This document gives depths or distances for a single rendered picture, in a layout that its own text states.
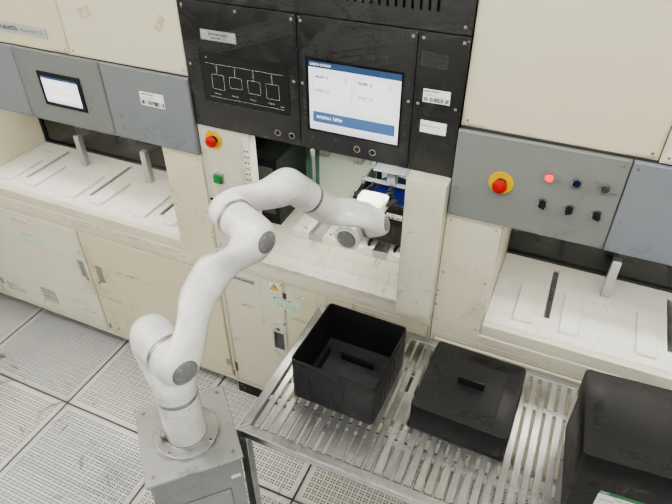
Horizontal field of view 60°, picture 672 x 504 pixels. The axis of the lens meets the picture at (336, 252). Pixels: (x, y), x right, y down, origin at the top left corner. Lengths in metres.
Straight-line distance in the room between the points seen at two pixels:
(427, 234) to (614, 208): 0.52
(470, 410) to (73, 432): 1.87
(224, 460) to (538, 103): 1.30
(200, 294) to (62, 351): 1.93
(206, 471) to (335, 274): 0.82
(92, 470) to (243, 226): 1.66
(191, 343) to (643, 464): 1.13
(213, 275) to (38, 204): 1.58
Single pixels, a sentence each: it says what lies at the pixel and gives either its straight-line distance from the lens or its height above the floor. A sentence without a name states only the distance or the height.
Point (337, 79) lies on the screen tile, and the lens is 1.72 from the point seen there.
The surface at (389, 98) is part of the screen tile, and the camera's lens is 1.68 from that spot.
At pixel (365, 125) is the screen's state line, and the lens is 1.74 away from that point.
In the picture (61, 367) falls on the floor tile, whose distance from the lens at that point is 3.30.
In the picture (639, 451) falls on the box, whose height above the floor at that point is 1.01.
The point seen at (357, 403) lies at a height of 0.84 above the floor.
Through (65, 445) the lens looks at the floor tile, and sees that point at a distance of 2.97.
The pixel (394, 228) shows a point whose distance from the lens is 2.15.
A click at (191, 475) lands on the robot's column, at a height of 0.74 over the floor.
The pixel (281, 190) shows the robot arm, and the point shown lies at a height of 1.47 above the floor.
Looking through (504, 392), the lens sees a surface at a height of 0.86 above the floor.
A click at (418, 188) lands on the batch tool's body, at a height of 1.37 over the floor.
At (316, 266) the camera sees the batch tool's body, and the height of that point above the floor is 0.87.
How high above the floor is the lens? 2.27
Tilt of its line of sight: 38 degrees down
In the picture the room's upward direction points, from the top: straight up
